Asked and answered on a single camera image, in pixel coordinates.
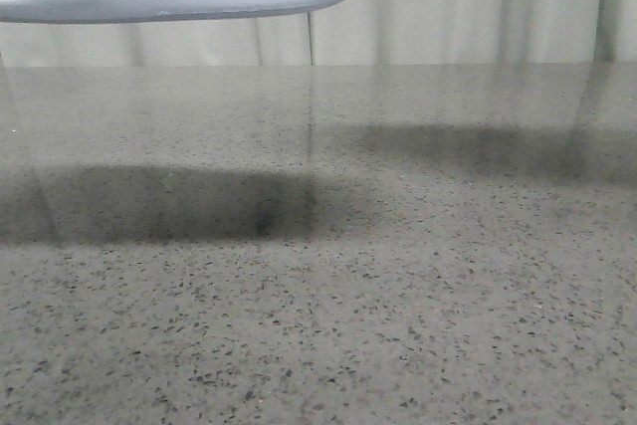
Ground white curtain backdrop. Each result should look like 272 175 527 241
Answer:
1 0 636 67

